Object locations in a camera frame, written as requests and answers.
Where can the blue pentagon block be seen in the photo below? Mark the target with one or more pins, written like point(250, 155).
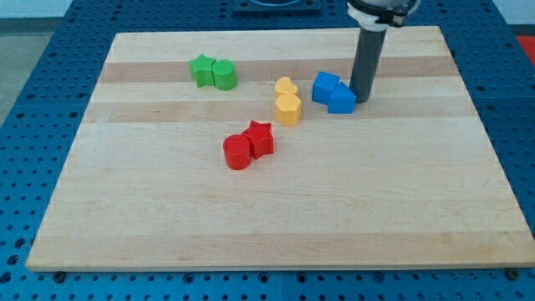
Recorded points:
point(342, 100)

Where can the green star block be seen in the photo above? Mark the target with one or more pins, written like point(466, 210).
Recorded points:
point(201, 70)

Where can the yellow pentagon block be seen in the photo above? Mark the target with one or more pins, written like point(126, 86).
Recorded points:
point(288, 109)

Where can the green cylinder block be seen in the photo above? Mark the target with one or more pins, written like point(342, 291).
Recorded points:
point(224, 74)

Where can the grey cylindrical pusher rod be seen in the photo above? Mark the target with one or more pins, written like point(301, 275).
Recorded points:
point(367, 56)

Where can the blue cube block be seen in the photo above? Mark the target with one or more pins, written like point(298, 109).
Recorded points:
point(323, 85)

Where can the red star block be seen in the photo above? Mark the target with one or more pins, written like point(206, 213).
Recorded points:
point(261, 138)

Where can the yellow heart block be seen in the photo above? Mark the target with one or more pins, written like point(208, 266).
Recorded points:
point(285, 86)

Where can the red cylinder block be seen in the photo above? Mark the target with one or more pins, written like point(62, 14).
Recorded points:
point(237, 151)

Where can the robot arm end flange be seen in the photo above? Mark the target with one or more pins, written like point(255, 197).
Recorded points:
point(378, 15)

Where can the light wooden board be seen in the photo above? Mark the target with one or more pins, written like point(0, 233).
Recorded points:
point(408, 181)

